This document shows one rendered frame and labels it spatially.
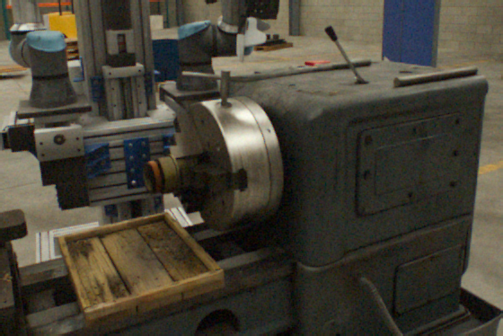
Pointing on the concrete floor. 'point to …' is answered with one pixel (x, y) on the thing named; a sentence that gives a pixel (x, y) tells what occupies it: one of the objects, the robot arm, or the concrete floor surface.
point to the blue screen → (410, 31)
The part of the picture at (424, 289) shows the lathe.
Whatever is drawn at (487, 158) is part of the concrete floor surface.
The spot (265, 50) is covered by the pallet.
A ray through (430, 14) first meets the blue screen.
